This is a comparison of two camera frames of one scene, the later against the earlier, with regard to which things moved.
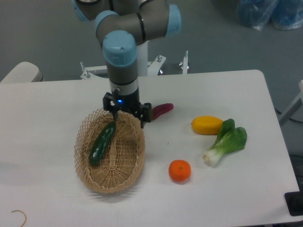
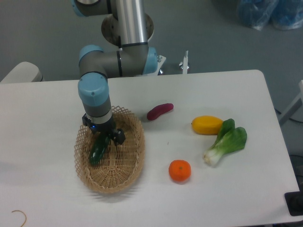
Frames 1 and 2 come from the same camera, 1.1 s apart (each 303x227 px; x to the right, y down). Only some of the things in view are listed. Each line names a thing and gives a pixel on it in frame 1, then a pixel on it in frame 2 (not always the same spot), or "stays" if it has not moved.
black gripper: [129, 102] → [118, 137]
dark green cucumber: [101, 142] stays
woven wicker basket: [120, 164] stays
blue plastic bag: [283, 14] stays
